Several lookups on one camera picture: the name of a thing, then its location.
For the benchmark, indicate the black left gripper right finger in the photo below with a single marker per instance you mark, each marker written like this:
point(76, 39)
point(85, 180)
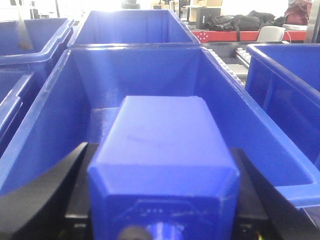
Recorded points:
point(263, 213)

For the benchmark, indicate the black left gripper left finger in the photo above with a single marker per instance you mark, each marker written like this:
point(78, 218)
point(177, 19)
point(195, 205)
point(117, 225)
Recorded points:
point(44, 195)

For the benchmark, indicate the blue rectangular plastic part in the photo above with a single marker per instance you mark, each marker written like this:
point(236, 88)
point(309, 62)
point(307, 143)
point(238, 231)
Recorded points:
point(164, 167)

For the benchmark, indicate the blue plastic bin right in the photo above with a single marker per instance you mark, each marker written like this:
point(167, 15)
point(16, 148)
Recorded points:
point(78, 102)

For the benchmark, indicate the blue bin right side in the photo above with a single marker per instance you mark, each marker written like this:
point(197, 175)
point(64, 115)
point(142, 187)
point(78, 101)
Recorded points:
point(284, 79)

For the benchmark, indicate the blue bin left side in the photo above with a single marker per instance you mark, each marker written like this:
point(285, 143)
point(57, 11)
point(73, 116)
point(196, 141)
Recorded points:
point(23, 72)

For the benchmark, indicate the white roller track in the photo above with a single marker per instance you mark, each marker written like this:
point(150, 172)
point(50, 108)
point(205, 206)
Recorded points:
point(238, 71)

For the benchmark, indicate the black bags on table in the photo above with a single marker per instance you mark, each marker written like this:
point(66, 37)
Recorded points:
point(254, 21)

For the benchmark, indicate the blue bin behind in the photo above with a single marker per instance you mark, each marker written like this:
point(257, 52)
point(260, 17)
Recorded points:
point(130, 28)

